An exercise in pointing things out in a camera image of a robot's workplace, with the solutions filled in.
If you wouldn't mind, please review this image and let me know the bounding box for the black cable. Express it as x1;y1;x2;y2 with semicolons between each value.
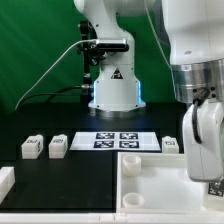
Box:
18;84;94;108

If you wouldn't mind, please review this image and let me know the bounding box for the paper sheet with tags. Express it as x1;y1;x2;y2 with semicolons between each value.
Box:
70;132;160;151

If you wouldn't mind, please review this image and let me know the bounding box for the white square tabletop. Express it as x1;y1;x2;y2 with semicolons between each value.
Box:
116;151;224;214

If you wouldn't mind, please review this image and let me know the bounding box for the white cable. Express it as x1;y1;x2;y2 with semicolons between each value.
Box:
14;39;98;111

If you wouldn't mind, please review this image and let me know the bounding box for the white front rail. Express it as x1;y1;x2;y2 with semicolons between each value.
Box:
0;214;224;224

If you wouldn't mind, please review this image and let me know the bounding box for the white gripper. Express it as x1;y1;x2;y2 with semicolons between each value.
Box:
182;100;224;182

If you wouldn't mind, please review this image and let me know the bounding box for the white obstacle left piece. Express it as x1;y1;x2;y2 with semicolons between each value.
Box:
0;167;15;204

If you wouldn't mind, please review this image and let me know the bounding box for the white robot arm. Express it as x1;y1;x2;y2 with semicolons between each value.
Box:
74;0;224;182

